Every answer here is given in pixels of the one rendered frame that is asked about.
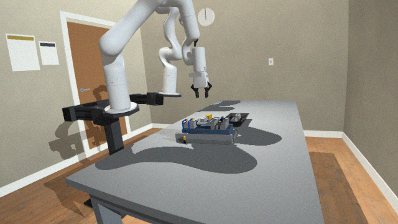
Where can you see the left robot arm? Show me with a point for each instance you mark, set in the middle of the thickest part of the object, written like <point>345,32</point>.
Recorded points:
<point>169,53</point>

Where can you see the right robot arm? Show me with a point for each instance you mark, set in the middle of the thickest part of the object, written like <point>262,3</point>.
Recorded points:
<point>113,41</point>

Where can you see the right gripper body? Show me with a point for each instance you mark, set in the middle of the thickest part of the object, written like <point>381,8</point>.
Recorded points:
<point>201,82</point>

